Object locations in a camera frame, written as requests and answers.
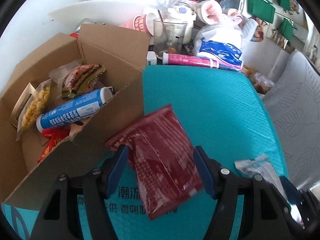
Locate grey leaf pattern cushion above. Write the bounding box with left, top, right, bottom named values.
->
left=263, top=50, right=319, bottom=190

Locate clear bag yellow popcorn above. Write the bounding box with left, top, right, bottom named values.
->
left=16, top=79, right=52, bottom=141

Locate dark red snack packet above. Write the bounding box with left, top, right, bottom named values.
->
left=105, top=105, right=203, bottom=220

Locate small kraft window box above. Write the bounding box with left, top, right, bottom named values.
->
left=9, top=82, right=36, bottom=128

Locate colourful patterned bag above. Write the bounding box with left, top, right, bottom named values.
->
left=251, top=22, right=264, bottom=42

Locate brown cardboard box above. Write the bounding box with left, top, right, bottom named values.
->
left=1, top=24, right=150, bottom=210

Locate red candy wrapper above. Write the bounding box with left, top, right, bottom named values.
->
left=37, top=128, right=70, bottom=163

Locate red white paper cup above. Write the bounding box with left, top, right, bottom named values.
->
left=120, top=13, right=156, bottom=36

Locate white jar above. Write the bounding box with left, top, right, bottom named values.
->
left=167, top=3, right=196, bottom=45

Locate red brown star snack packet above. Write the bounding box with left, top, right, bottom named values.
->
left=61, top=64, right=106, bottom=99

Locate silver foil snack packet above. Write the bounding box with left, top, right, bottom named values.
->
left=234, top=154, right=288, bottom=200

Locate blue white tube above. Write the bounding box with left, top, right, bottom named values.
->
left=36, top=87, right=113, bottom=132

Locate pink tablet tube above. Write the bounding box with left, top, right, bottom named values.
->
left=162, top=53, right=242, bottom=72

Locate teal bubble mailer mat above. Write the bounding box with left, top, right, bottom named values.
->
left=1, top=64, right=288, bottom=235

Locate pink eared plush toy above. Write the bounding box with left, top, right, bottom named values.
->
left=194, top=0, right=243, bottom=25

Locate clear glass cup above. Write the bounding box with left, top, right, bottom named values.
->
left=153, top=18, right=187, bottom=59

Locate blue white plastic bag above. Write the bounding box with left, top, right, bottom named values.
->
left=193, top=24, right=243, bottom=71

